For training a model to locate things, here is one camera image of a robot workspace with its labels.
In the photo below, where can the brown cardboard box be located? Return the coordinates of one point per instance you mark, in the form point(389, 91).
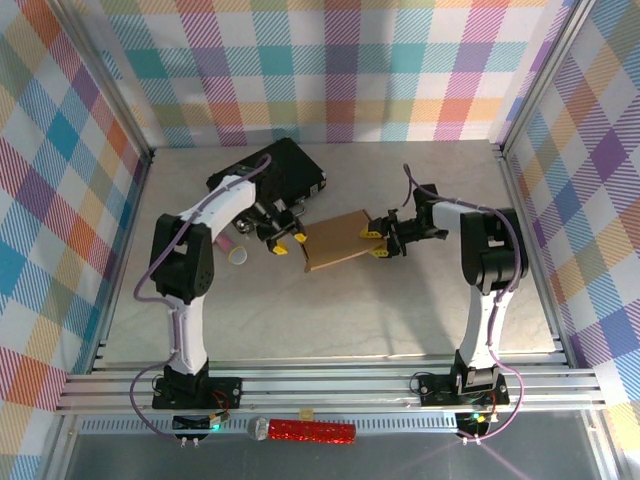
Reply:
point(335, 240)

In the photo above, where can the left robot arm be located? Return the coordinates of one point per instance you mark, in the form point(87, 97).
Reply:
point(185, 260)

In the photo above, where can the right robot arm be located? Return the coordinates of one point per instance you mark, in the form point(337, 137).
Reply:
point(495, 255)

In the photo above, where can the black briefcase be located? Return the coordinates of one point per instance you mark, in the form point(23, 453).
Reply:
point(295, 165)

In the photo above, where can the small yellow tag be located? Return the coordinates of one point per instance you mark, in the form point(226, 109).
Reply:
point(305, 412)

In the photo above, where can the perforated metal strip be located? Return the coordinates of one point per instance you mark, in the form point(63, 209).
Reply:
point(390, 425)

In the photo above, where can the red glitter microphone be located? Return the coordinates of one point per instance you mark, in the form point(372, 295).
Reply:
point(310, 431)

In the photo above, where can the aluminium side rail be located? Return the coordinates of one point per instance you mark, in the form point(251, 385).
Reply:
point(131, 225)
point(511, 185)

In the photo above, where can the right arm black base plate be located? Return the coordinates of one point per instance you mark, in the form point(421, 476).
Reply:
point(435, 390)

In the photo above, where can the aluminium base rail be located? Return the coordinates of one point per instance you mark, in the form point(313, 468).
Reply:
point(325, 390)

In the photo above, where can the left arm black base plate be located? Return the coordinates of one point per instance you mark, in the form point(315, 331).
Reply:
point(225, 392)

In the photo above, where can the aluminium frame post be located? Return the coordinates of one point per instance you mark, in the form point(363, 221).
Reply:
point(107, 90)
point(545, 75)

